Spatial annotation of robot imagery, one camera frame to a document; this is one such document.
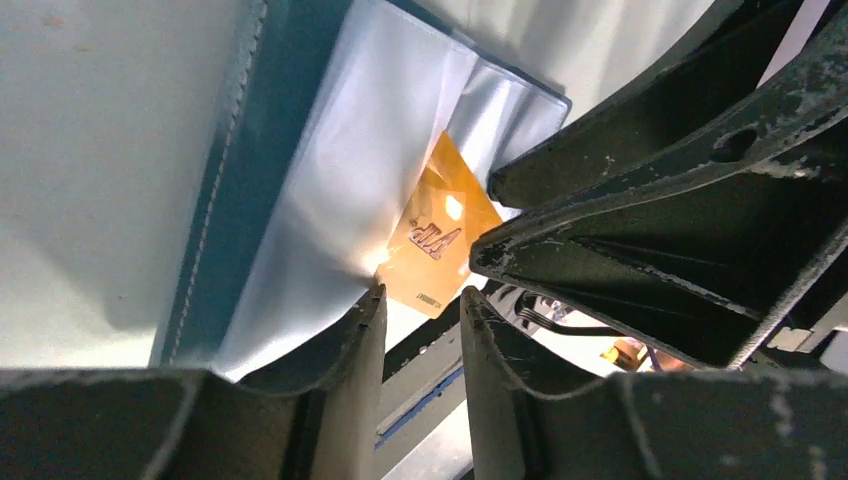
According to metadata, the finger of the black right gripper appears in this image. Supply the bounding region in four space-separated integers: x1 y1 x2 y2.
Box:
488 1 829 211
471 87 847 368

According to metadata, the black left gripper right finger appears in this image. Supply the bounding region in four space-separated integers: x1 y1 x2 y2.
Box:
460 287 847 479

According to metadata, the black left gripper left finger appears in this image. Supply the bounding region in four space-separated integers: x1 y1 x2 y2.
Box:
1 286 387 479

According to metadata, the gold VIP card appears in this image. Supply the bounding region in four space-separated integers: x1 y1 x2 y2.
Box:
377 133 502 318

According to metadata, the blue leather card holder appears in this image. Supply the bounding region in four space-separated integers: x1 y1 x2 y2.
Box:
151 1 571 381

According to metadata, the aluminium front frame rail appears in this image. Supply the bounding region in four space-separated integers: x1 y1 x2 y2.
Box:
373 302 465 479

